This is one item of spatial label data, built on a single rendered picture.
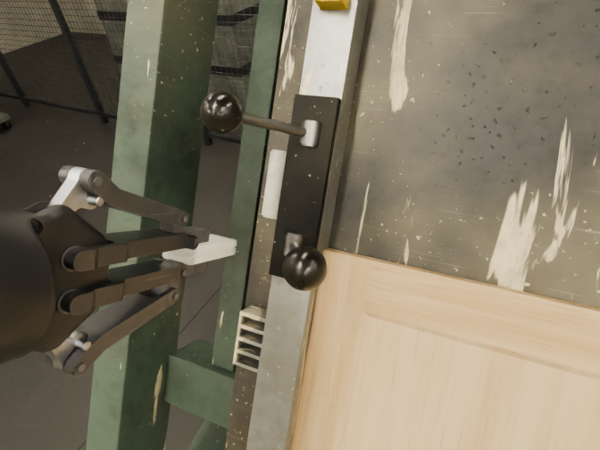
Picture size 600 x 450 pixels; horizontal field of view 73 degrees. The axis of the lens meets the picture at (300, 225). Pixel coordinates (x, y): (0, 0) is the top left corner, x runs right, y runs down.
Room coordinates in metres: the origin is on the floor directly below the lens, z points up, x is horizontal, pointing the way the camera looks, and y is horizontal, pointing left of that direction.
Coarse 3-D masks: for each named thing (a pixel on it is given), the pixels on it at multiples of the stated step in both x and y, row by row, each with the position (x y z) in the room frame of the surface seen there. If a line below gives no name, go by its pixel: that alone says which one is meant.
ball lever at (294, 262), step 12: (288, 240) 0.32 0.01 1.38; (300, 240) 0.32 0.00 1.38; (288, 252) 0.31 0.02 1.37; (300, 252) 0.24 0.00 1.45; (312, 252) 0.24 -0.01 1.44; (288, 264) 0.23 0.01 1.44; (300, 264) 0.23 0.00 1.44; (312, 264) 0.23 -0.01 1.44; (324, 264) 0.23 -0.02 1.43; (288, 276) 0.22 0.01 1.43; (300, 276) 0.22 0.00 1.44; (312, 276) 0.22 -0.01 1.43; (324, 276) 0.23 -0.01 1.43; (300, 288) 0.22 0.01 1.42; (312, 288) 0.22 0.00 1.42
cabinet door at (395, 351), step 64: (320, 320) 0.29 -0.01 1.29; (384, 320) 0.27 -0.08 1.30; (448, 320) 0.24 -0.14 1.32; (512, 320) 0.23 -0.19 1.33; (576, 320) 0.21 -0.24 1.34; (320, 384) 0.24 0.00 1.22; (384, 384) 0.22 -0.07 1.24; (448, 384) 0.21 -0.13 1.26; (512, 384) 0.19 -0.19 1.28; (576, 384) 0.17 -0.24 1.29; (320, 448) 0.20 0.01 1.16; (384, 448) 0.18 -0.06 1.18; (448, 448) 0.16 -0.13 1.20; (512, 448) 0.15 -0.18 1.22; (576, 448) 0.14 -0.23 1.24
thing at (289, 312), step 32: (352, 0) 0.46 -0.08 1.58; (320, 32) 0.45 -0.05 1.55; (352, 32) 0.44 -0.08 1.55; (320, 64) 0.43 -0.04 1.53; (352, 64) 0.43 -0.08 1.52; (352, 96) 0.43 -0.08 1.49; (288, 288) 0.31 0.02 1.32; (288, 320) 0.29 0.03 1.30; (288, 352) 0.26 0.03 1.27; (256, 384) 0.25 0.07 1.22; (288, 384) 0.24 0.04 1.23; (256, 416) 0.23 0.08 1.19; (288, 416) 0.22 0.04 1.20; (256, 448) 0.21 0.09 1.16; (288, 448) 0.20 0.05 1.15
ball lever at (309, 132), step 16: (208, 96) 0.34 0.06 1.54; (224, 96) 0.34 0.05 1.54; (208, 112) 0.33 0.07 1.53; (224, 112) 0.33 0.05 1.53; (240, 112) 0.34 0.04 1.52; (208, 128) 0.33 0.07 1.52; (224, 128) 0.33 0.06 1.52; (272, 128) 0.36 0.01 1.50; (288, 128) 0.37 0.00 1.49; (304, 128) 0.38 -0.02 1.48; (320, 128) 0.38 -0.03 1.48; (304, 144) 0.38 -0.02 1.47
